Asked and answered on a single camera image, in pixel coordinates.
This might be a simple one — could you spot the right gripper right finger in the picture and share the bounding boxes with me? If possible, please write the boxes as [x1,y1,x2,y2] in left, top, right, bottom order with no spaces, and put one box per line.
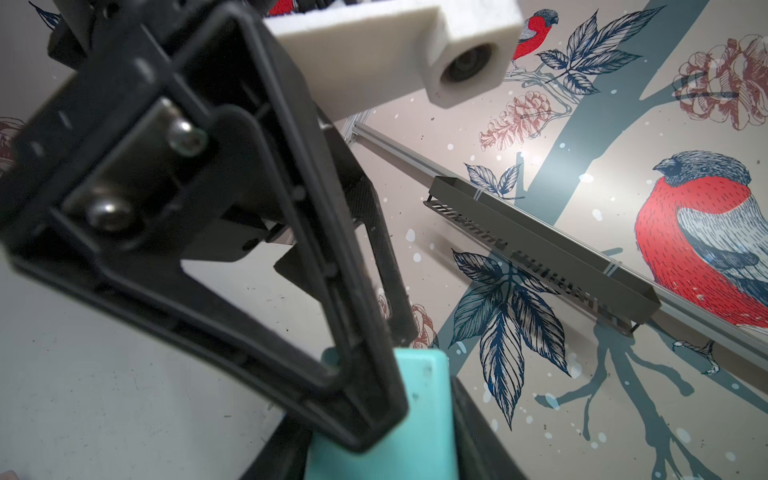
[450,377,528,480]

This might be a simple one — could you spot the black wire basket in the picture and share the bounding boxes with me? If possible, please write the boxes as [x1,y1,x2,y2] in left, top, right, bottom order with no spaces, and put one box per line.
[425,176,661,335]

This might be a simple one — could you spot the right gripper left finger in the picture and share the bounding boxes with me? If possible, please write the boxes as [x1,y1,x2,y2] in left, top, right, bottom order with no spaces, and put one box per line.
[240,417,313,480]

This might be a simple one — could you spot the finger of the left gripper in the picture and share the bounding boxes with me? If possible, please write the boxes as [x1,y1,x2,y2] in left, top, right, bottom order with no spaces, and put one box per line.
[1,1,408,452]
[275,111,418,348]

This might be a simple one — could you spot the teal plug adapter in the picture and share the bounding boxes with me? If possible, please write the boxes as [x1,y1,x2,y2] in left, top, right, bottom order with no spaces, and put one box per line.
[302,346,460,480]

